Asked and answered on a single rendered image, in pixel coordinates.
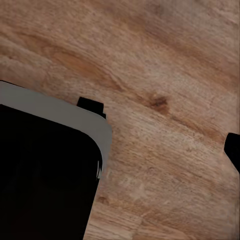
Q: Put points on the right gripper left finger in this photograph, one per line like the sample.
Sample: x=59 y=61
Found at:
x=12 y=150

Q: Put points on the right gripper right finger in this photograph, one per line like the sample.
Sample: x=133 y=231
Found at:
x=232 y=149

